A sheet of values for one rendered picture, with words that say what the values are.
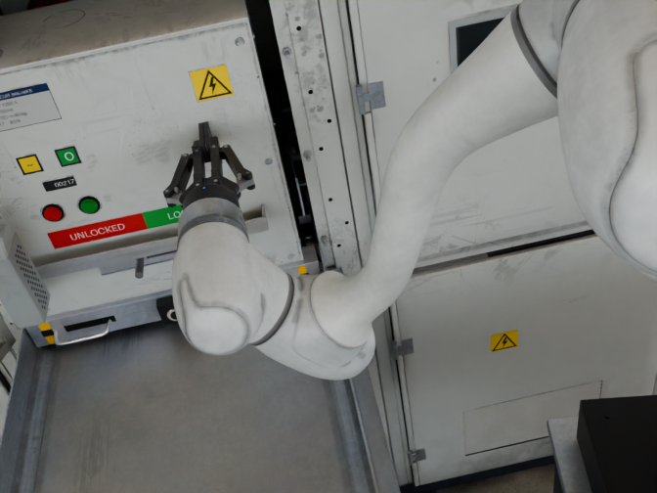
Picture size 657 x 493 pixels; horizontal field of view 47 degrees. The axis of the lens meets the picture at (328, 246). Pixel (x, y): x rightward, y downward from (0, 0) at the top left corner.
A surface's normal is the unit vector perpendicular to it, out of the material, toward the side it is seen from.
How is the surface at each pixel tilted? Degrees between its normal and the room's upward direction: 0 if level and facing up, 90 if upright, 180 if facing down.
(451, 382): 90
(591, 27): 48
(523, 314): 90
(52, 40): 0
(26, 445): 0
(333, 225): 90
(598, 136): 63
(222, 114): 90
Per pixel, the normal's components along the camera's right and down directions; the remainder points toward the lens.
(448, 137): -0.35, 0.65
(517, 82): -0.56, 0.49
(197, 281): -0.36, -0.56
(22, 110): 0.15, 0.62
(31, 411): -0.15, -0.75
